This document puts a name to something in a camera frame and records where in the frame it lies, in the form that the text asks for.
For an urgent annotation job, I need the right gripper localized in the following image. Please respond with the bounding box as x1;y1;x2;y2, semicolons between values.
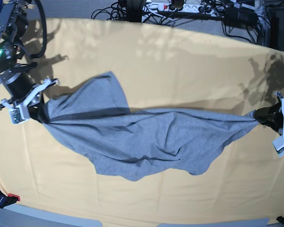
0;72;59;123

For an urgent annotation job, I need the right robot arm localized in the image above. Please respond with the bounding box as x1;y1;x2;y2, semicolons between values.
0;0;59;124

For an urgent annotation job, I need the tangle of black cables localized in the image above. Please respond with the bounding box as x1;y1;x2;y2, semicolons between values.
91;0;225;26

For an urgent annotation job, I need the grey t-shirt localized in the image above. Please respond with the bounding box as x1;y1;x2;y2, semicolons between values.
45;72;258;181

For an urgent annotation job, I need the black central post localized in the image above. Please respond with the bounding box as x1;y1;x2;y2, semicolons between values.
126;0;146;23

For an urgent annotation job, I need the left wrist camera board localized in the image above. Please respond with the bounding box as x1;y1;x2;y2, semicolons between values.
272;136;284;157

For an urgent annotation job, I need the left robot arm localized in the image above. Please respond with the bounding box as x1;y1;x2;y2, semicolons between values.
254;91;284;157

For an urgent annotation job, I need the yellow table cloth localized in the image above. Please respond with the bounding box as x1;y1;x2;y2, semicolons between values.
0;19;284;227

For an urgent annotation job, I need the black upright box right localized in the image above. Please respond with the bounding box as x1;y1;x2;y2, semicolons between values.
266;6;284;51

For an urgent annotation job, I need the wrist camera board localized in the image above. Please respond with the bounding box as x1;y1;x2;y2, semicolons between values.
272;136;284;157
9;105;30;124

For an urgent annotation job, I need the blue clamp with red tip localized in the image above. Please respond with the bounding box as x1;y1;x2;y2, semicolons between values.
0;191;20;209

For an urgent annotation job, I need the white power strip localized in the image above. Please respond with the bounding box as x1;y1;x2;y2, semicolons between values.
144;1;226;17

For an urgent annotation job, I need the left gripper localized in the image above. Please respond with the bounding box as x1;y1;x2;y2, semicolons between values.
254;91;284;138

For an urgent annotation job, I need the black power adapter brick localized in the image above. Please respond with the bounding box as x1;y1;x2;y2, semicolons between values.
225;7;258;26

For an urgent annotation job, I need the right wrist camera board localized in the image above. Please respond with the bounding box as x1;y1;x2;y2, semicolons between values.
9;105;30;124

